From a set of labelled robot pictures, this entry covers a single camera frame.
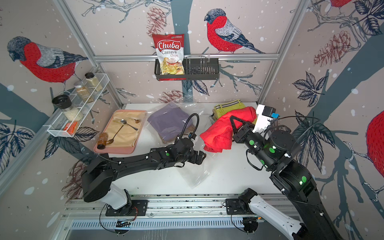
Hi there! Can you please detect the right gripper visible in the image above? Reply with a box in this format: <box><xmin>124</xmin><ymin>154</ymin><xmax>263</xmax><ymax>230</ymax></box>
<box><xmin>231</xmin><ymin>114</ymin><xmax>278</xmax><ymax>172</ymax></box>

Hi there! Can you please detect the yellow green garment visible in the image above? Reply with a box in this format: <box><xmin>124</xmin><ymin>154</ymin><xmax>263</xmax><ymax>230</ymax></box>
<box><xmin>211</xmin><ymin>100</ymin><xmax>247</xmax><ymax>123</ymax></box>

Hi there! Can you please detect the clear plastic vacuum bag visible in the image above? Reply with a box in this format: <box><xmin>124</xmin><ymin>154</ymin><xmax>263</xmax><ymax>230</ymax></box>
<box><xmin>145</xmin><ymin>101</ymin><xmax>219</xmax><ymax>189</ymax></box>

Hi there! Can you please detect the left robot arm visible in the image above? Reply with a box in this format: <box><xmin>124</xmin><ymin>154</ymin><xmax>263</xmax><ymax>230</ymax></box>
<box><xmin>81</xmin><ymin>138</ymin><xmax>207</xmax><ymax>210</ymax></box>

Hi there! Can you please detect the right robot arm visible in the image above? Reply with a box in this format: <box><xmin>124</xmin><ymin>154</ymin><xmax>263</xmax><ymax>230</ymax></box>
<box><xmin>230</xmin><ymin>116</ymin><xmax>342</xmax><ymax>240</ymax></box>

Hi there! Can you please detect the Chuba cassava chips bag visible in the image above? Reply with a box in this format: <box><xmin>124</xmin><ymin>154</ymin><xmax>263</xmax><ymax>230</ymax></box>
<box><xmin>152</xmin><ymin>34</ymin><xmax>185</xmax><ymax>75</ymax></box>

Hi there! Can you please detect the purple folded garment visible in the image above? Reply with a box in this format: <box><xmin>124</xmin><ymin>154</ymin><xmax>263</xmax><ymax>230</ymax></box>
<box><xmin>148</xmin><ymin>103</ymin><xmax>190</xmax><ymax>143</ymax></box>

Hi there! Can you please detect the tan cloth on tray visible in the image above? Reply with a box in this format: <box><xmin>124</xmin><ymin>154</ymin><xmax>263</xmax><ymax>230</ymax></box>
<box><xmin>103</xmin><ymin>110</ymin><xmax>147</xmax><ymax>148</ymax></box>

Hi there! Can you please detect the metal spoon on tray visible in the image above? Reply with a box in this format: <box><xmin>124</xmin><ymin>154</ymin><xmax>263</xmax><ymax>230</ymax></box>
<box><xmin>120</xmin><ymin>119</ymin><xmax>138</xmax><ymax>131</ymax></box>

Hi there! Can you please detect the pink tray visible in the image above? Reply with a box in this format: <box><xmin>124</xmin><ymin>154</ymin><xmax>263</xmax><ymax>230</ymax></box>
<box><xmin>93</xmin><ymin>110</ymin><xmax>147</xmax><ymax>155</ymax></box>

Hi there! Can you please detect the brown spoon on tray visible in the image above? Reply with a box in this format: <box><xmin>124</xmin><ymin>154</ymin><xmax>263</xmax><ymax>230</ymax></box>
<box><xmin>106</xmin><ymin>125</ymin><xmax>124</xmax><ymax>145</ymax></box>

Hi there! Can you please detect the amber bottle on tray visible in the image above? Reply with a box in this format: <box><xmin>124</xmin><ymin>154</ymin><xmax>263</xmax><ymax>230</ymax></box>
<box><xmin>97</xmin><ymin>133</ymin><xmax>109</xmax><ymax>150</ymax></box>

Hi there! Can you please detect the small orange box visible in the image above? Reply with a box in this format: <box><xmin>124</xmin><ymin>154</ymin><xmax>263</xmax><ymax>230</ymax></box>
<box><xmin>63</xmin><ymin>121</ymin><xmax>79</xmax><ymax>135</ymax></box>

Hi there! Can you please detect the spice jar middle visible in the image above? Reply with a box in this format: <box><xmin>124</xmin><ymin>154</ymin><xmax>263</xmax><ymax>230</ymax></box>
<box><xmin>74</xmin><ymin>81</ymin><xmax>94</xmax><ymax>104</ymax></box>

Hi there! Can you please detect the black lid spice jar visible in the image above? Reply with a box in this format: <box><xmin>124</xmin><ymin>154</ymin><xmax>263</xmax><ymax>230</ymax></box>
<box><xmin>52</xmin><ymin>95</ymin><xmax>84</xmax><ymax>122</ymax></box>

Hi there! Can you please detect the spice jar rear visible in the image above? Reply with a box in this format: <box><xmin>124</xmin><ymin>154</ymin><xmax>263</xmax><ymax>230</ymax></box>
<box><xmin>85</xmin><ymin>73</ymin><xmax>103</xmax><ymax>92</ymax></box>

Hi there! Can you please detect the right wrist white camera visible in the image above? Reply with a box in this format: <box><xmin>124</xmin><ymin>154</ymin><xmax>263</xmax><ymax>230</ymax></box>
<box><xmin>253</xmin><ymin>104</ymin><xmax>279</xmax><ymax>133</ymax></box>

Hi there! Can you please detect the black wire basket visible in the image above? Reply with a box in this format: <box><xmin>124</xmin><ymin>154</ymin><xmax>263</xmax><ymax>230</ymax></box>
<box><xmin>154</xmin><ymin>57</ymin><xmax>220</xmax><ymax>81</ymax></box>

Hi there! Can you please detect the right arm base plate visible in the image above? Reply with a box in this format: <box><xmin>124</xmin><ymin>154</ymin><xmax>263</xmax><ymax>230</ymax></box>
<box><xmin>224</xmin><ymin>199</ymin><xmax>252</xmax><ymax>215</ymax></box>

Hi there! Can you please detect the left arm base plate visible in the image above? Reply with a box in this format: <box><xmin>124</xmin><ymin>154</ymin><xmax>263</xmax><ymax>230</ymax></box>
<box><xmin>106</xmin><ymin>200</ymin><xmax>149</xmax><ymax>217</ymax></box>

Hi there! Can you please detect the white wire shelf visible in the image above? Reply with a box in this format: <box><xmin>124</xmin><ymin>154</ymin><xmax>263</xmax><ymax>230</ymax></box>
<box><xmin>48</xmin><ymin>73</ymin><xmax>110</xmax><ymax>138</ymax></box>

